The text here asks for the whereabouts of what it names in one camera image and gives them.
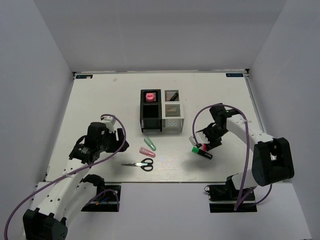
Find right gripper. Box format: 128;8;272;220
200;124;229;152

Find pink highlighter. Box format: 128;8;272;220
202;144;208;152

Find orange highlighter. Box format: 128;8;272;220
169;92;179;102

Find pink glue stick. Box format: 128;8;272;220
145;92;156;103

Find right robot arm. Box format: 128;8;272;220
190;103;295;202

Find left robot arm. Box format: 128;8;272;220
22;115;129;240

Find green highlighter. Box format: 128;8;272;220
191;146;213;160

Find green correction tape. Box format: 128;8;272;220
144;137;157;151

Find pink correction tape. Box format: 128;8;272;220
139;147;156;158

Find white slotted organizer box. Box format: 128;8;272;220
161;89;185;132

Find right blue corner label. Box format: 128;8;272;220
225;73;244;78

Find blue corner label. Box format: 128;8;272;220
225;73;244;78
75;74;93;79

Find left blue corner label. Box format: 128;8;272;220
75;74;93;79

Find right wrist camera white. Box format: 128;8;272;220
189;132;205;148

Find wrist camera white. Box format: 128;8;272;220
189;132;205;148
100;114;116;133

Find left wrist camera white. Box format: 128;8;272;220
100;114;116;133

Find black handled scissors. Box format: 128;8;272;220
121;158;154;172

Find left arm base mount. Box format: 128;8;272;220
81;184;122;213

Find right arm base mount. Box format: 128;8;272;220
204;184;257;214

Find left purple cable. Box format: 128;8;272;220
3;113;127;238

